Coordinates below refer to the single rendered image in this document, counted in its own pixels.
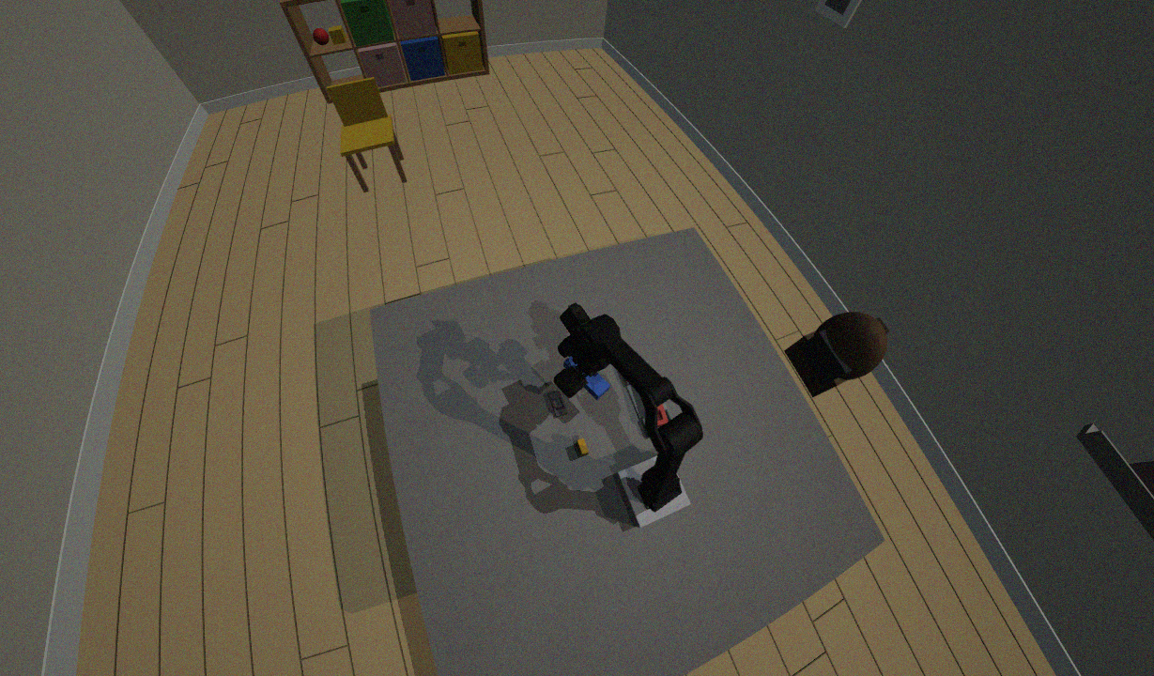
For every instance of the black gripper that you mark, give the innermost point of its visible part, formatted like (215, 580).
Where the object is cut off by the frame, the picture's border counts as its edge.
(571, 381)

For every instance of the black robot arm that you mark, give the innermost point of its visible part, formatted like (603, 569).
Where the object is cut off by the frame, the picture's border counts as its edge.
(599, 339)

